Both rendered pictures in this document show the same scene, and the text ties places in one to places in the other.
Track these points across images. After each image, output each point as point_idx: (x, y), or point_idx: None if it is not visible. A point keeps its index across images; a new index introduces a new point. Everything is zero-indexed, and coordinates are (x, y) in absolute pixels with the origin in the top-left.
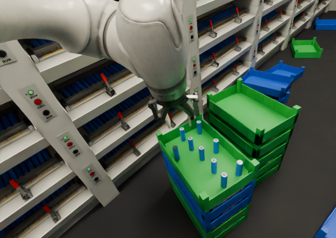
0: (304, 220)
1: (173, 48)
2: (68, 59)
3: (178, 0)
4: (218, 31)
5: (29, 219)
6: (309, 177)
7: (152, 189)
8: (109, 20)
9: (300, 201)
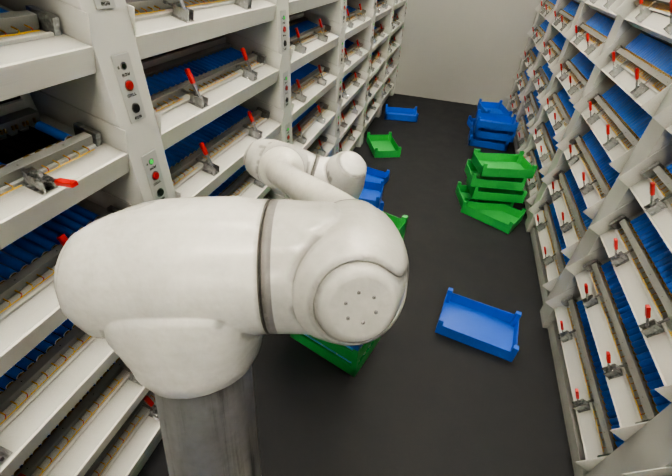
0: (425, 322)
1: (363, 186)
2: (199, 190)
3: (278, 109)
4: (305, 135)
5: (119, 429)
6: (420, 285)
7: (266, 347)
8: (314, 167)
9: (418, 307)
